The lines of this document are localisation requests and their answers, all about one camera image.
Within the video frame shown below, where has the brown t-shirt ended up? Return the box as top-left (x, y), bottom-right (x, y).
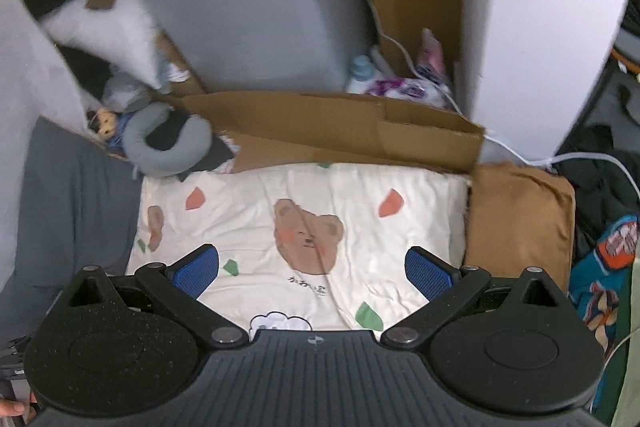
top-left (464, 162), bottom-right (576, 291)

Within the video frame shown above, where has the black clothes pile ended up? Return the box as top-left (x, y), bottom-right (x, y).
top-left (554, 124), bottom-right (639, 259)

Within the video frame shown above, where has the person's left hand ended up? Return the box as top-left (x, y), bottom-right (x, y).
top-left (0, 393), bottom-right (37, 424)

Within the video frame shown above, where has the dark grey pillow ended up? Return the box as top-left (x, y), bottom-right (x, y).
top-left (1, 118), bottom-right (142, 343)

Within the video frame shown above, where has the cream bear print blanket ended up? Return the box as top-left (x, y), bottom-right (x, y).
top-left (128, 164), bottom-right (470, 333)

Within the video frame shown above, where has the pastel patterned cloth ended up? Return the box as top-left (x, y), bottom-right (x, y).
top-left (211, 133), bottom-right (241, 176)

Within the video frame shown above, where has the blue-grey neck pillow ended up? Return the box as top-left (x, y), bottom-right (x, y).
top-left (120, 102), bottom-right (213, 178)

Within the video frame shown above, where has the teal patterned garment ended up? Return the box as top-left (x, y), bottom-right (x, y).
top-left (568, 215), bottom-right (639, 353)

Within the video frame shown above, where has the black cloth under neck pillow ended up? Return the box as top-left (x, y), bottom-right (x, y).
top-left (141, 110), bottom-right (235, 182)

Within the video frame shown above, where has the small plush bear toy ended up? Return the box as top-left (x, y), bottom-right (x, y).
top-left (86, 107), bottom-right (120, 147)

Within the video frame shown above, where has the large cardboard box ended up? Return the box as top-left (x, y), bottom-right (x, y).
top-left (164, 91), bottom-right (485, 173)

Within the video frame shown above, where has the purple white refill pouch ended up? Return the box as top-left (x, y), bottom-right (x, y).
top-left (366, 78), bottom-right (448, 108)

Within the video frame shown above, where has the clear plastic bag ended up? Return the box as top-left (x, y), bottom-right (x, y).
top-left (101, 72), bottom-right (152, 114)

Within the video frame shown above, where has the blue cap detergent bottle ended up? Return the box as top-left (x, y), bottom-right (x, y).
top-left (346, 55), bottom-right (378, 94)

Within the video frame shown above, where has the white pillow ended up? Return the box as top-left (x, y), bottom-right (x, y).
top-left (41, 0), bottom-right (164, 90)

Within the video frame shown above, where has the white cable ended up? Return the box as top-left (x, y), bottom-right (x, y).
top-left (364, 0), bottom-right (640, 198)

